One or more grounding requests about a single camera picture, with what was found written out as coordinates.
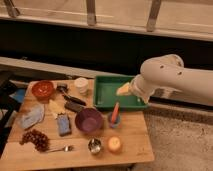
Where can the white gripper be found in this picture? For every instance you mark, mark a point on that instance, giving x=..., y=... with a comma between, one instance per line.
x=139, y=87

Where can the blue sponge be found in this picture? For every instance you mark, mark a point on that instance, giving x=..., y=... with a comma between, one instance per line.
x=63, y=123

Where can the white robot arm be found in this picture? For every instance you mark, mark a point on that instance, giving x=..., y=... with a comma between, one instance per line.
x=169, y=71

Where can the orange carrot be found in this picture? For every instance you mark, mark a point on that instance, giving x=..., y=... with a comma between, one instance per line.
x=115, y=112

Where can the blue cup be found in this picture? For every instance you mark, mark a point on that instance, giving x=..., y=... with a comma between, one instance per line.
x=115, y=123

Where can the purple bowl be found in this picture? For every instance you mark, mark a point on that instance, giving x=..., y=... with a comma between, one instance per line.
x=89, y=120

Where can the white cup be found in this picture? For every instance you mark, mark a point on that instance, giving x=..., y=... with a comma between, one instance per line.
x=81, y=84

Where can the orange fruit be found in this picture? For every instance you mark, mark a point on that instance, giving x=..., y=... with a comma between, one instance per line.
x=114, y=144

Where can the black spatula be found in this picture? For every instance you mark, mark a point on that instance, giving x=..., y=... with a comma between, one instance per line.
x=73, y=107

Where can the small metal cup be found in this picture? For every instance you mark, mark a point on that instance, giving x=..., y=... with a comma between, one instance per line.
x=94, y=146

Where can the black round knob object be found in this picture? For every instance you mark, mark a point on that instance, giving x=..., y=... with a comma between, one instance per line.
x=62, y=87

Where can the yellow crumpled cloth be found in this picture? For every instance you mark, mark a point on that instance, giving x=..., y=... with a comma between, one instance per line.
x=55, y=109

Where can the wooden board table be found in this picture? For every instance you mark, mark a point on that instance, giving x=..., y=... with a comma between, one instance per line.
x=132, y=130

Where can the metal spoon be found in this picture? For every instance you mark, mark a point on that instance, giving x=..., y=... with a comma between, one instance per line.
x=64, y=149

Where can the red bowl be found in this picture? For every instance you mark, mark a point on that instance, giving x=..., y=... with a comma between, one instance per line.
x=42, y=90

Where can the grey blue cloth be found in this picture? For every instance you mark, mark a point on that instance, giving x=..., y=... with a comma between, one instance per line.
x=34, y=116

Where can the bunch of dark grapes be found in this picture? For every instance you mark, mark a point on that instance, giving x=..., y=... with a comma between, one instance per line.
x=39, y=139

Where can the black knife handle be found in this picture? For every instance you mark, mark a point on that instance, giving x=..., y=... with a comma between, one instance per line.
x=74, y=99

